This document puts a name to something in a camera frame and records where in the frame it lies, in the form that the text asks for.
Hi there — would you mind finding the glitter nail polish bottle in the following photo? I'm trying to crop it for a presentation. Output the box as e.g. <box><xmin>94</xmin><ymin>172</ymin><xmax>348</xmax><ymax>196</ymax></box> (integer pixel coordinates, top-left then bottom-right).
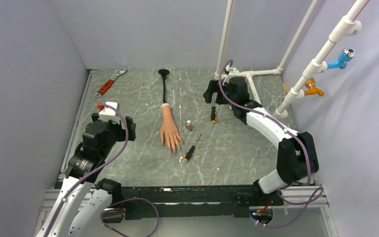
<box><xmin>185</xmin><ymin>120</ymin><xmax>193</xmax><ymax>131</ymax></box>

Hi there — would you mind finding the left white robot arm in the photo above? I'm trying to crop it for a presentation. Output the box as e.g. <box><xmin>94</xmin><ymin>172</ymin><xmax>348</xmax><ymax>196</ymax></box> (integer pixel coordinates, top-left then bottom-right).
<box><xmin>37</xmin><ymin>112</ymin><xmax>136</xmax><ymax>237</ymax></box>

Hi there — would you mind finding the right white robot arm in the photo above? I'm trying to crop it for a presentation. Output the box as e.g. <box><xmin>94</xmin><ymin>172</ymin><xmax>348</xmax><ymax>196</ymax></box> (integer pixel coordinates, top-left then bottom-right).
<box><xmin>203</xmin><ymin>77</ymin><xmax>319</xmax><ymax>205</ymax></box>

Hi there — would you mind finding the far black yellow screwdriver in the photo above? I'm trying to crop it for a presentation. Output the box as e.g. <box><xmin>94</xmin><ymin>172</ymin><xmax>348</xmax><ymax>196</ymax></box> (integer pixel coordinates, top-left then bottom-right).
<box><xmin>210</xmin><ymin>97</ymin><xmax>218</xmax><ymax>123</ymax></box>

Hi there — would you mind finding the black yellow screwdriver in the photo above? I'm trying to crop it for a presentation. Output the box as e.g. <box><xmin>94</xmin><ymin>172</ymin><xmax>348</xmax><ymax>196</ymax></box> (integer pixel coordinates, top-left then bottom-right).
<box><xmin>184</xmin><ymin>134</ymin><xmax>202</xmax><ymax>162</ymax></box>
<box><xmin>210</xmin><ymin>97</ymin><xmax>218</xmax><ymax>123</ymax></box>

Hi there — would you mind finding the red adjustable wrench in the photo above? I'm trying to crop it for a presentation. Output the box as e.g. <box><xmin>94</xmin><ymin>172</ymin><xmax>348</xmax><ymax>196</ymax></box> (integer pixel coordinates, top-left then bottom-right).
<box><xmin>95</xmin><ymin>68</ymin><xmax>128</xmax><ymax>98</ymax></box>

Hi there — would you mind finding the mannequin practice hand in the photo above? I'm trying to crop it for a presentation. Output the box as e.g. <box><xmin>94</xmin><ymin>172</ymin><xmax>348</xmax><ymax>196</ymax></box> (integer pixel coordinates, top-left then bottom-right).
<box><xmin>160</xmin><ymin>103</ymin><xmax>184</xmax><ymax>153</ymax></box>

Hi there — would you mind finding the orange faucet valve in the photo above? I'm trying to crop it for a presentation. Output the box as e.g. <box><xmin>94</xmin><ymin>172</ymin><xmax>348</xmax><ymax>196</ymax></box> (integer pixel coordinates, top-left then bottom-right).
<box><xmin>304</xmin><ymin>78</ymin><xmax>324</xmax><ymax>96</ymax></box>

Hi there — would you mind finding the black hand stand stem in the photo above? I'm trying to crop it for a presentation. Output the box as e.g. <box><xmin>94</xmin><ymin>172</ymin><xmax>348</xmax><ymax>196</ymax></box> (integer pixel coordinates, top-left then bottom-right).
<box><xmin>158</xmin><ymin>68</ymin><xmax>170</xmax><ymax>103</ymax></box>

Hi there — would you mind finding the near black yellow screwdriver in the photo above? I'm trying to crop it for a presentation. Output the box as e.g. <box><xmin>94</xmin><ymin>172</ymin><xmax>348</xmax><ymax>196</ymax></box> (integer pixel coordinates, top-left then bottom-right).
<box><xmin>184</xmin><ymin>134</ymin><xmax>202</xmax><ymax>162</ymax></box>

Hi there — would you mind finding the blue faucet valve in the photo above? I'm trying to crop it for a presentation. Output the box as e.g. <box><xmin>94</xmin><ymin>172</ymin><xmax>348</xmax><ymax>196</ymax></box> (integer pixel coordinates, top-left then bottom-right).
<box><xmin>327</xmin><ymin>48</ymin><xmax>355</xmax><ymax>70</ymax></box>

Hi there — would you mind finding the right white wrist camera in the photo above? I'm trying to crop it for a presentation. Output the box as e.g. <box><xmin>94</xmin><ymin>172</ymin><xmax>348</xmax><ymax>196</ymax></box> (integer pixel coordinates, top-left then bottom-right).
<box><xmin>225</xmin><ymin>66</ymin><xmax>240</xmax><ymax>77</ymax></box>

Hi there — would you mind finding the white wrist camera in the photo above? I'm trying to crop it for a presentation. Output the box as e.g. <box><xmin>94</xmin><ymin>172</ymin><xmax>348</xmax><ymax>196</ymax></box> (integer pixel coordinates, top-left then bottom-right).
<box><xmin>97</xmin><ymin>102</ymin><xmax>120</xmax><ymax>124</ymax></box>
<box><xmin>225</xmin><ymin>66</ymin><xmax>240</xmax><ymax>77</ymax></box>

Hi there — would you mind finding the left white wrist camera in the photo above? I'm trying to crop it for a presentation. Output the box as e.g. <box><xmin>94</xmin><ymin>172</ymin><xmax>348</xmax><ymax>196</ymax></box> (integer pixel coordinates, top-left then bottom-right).
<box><xmin>97</xmin><ymin>102</ymin><xmax>120</xmax><ymax>124</ymax></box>

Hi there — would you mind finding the black base frame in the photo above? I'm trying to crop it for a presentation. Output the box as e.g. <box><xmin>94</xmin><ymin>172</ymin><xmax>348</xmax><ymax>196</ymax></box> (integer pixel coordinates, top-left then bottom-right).
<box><xmin>102</xmin><ymin>184</ymin><xmax>283</xmax><ymax>223</ymax></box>

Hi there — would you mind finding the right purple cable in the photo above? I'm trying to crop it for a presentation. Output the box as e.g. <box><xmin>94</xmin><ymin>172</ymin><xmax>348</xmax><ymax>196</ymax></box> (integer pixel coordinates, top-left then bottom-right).
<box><xmin>217</xmin><ymin>59</ymin><xmax>325</xmax><ymax>229</ymax></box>

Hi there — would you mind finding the white pvc pipe frame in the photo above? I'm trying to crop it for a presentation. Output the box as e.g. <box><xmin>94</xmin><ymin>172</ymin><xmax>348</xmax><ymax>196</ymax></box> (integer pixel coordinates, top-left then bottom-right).
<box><xmin>214</xmin><ymin>0</ymin><xmax>371</xmax><ymax>119</ymax></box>

